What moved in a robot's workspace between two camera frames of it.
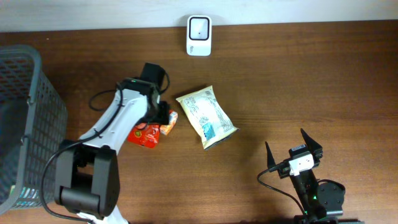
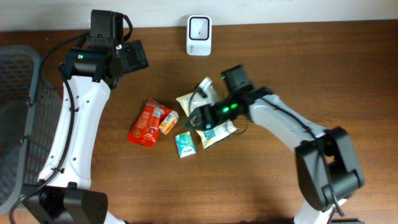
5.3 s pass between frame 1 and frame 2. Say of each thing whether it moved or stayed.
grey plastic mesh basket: stayed
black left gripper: moved
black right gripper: moved
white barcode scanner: stayed
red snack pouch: stayed
